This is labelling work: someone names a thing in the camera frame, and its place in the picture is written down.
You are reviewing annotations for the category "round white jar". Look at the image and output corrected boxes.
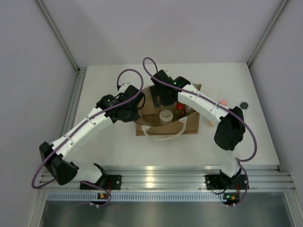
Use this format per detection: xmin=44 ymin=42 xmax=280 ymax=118
xmin=159 ymin=110 xmax=174 ymax=126

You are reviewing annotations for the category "yellow bottle red cap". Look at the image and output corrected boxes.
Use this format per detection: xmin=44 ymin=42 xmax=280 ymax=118
xmin=175 ymin=103 xmax=184 ymax=118

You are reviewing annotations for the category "brown canvas tote bag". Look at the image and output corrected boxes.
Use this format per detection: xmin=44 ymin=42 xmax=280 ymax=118
xmin=135 ymin=86 xmax=200 ymax=136

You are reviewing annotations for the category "orange bottle pink cap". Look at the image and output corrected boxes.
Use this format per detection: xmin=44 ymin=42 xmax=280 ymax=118
xmin=208 ymin=99 xmax=227 ymax=127

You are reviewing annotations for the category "white bottle dark cap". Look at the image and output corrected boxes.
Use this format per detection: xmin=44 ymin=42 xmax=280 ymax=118
xmin=239 ymin=101 xmax=249 ymax=110

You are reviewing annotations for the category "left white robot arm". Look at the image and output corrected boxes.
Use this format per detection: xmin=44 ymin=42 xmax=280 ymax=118
xmin=39 ymin=83 xmax=145 ymax=189

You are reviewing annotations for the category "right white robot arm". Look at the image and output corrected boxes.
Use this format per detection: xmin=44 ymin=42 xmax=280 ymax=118
xmin=151 ymin=70 xmax=246 ymax=189

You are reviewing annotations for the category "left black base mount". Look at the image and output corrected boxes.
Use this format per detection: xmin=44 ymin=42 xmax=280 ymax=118
xmin=92 ymin=175 xmax=122 ymax=190

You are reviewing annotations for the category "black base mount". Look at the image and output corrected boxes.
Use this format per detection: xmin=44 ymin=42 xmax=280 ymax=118
xmin=205 ymin=175 xmax=248 ymax=190
xmin=92 ymin=175 xmax=122 ymax=190

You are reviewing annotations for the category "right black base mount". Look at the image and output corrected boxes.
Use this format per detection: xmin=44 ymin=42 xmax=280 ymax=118
xmin=205 ymin=175 xmax=248 ymax=190

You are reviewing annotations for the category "slotted grey cable duct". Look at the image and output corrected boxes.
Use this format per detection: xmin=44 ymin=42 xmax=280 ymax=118
xmin=47 ymin=192 xmax=236 ymax=202

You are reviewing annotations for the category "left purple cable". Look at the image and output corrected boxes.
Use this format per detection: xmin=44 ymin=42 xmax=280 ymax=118
xmin=31 ymin=69 xmax=144 ymax=189

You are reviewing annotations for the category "left aluminium frame post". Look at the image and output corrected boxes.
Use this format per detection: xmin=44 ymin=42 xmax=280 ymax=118
xmin=34 ymin=0 xmax=80 ymax=73

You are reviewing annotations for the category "aluminium frame post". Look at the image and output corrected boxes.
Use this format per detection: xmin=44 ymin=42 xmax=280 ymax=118
xmin=34 ymin=0 xmax=80 ymax=73
xmin=247 ymin=0 xmax=291 ymax=68

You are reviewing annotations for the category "aluminium mounting rail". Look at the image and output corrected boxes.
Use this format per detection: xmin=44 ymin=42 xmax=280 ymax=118
xmin=37 ymin=165 xmax=295 ymax=192

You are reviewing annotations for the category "right aluminium frame post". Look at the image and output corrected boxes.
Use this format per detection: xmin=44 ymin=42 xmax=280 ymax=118
xmin=247 ymin=0 xmax=291 ymax=68

